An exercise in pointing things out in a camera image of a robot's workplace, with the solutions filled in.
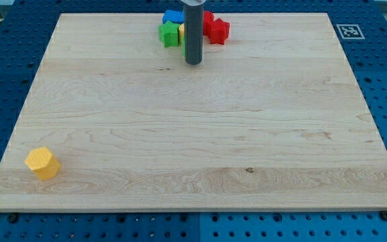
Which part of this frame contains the green circle block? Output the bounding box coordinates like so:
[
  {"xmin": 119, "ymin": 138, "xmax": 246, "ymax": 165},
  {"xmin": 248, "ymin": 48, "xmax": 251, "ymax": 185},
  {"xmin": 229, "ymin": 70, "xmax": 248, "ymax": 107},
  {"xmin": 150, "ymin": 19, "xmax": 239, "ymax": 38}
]
[{"xmin": 181, "ymin": 37, "xmax": 185, "ymax": 57}]

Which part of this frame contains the green star block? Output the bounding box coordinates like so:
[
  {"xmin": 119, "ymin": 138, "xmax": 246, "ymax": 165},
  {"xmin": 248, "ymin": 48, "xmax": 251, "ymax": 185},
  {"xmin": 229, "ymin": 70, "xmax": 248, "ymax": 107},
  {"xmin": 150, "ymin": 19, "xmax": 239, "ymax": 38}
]
[{"xmin": 159, "ymin": 21, "xmax": 180, "ymax": 48}]

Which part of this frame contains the red star block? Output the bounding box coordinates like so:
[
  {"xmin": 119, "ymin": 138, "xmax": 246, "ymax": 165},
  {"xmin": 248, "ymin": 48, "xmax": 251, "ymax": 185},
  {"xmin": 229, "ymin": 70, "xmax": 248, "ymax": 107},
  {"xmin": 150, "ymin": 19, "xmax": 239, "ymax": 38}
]
[{"xmin": 208, "ymin": 18, "xmax": 230, "ymax": 45}]

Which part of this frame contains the yellow heart block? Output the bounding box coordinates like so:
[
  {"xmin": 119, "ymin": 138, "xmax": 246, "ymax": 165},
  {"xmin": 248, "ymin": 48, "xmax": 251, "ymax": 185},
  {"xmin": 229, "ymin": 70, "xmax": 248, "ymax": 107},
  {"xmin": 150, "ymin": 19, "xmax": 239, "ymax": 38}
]
[{"xmin": 178, "ymin": 24, "xmax": 185, "ymax": 44}]

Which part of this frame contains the light wooden board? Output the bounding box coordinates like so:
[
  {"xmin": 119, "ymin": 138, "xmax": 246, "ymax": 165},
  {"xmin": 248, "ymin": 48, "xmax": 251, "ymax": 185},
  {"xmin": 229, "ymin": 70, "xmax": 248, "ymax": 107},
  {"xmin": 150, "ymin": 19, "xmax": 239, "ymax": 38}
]
[{"xmin": 0, "ymin": 13, "xmax": 387, "ymax": 213}]

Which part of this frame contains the red block behind rod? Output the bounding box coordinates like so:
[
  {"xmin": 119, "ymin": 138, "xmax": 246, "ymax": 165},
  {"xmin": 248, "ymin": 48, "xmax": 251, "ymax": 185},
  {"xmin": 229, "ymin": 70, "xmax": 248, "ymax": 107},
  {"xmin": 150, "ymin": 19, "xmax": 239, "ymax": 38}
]
[{"xmin": 203, "ymin": 11, "xmax": 214, "ymax": 36}]

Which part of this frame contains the blue block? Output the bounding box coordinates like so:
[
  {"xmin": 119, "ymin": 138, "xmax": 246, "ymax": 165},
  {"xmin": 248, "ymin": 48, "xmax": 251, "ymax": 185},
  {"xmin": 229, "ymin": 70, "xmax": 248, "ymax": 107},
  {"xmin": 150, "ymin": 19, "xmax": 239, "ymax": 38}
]
[{"xmin": 162, "ymin": 9, "xmax": 184, "ymax": 24}]

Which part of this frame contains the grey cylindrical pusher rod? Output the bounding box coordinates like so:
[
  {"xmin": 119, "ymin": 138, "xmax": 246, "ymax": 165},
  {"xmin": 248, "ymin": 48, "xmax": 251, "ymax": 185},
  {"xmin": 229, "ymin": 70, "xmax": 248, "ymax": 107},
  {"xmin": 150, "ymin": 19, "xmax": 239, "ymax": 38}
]
[{"xmin": 182, "ymin": 0, "xmax": 205, "ymax": 65}]

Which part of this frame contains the yellow hexagon block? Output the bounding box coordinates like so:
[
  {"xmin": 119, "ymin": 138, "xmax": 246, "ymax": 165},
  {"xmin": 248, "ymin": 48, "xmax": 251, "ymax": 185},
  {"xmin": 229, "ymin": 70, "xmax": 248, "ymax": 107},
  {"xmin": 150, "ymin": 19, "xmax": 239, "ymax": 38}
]
[{"xmin": 25, "ymin": 147, "xmax": 61, "ymax": 181}]

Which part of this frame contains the white fiducial marker tag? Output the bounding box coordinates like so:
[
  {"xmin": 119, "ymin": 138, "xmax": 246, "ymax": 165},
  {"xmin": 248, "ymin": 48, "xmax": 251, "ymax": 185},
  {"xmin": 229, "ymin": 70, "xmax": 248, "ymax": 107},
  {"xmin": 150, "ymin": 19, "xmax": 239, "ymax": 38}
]
[{"xmin": 336, "ymin": 24, "xmax": 365, "ymax": 40}]

